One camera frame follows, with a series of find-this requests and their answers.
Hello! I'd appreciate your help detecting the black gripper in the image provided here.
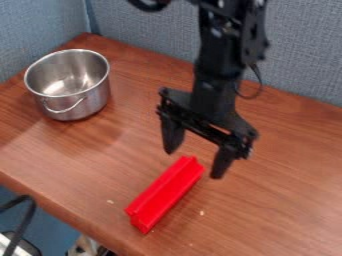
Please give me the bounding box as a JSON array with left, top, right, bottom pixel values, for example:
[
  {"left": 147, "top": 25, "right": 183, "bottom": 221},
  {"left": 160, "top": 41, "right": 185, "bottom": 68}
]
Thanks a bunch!
[{"left": 156, "top": 72, "right": 259, "bottom": 179}]

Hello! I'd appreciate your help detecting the red plastic block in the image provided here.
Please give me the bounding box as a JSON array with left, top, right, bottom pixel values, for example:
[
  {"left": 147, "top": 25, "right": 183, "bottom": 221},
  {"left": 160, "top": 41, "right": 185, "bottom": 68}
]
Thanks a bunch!
[{"left": 124, "top": 156, "right": 204, "bottom": 234}]

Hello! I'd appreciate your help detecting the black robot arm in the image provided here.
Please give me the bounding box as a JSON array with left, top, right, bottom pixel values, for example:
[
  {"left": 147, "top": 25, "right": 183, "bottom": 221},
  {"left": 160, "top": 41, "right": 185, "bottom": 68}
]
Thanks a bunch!
[{"left": 157, "top": 0, "right": 270, "bottom": 179}]

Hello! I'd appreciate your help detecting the metal pot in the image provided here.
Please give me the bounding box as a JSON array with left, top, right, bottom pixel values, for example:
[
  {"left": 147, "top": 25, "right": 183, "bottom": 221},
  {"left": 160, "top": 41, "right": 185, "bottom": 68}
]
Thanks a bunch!
[{"left": 24, "top": 49, "right": 111, "bottom": 121}]

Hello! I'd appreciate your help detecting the grey device below table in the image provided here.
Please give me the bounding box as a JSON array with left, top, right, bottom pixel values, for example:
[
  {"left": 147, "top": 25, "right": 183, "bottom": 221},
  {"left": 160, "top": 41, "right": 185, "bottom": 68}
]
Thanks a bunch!
[{"left": 0, "top": 231, "right": 42, "bottom": 256}]

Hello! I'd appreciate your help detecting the black cable below table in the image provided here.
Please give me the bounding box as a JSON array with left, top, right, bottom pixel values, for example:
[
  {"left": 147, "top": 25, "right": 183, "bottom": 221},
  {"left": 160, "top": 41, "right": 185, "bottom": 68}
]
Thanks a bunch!
[{"left": 0, "top": 195, "right": 37, "bottom": 256}]

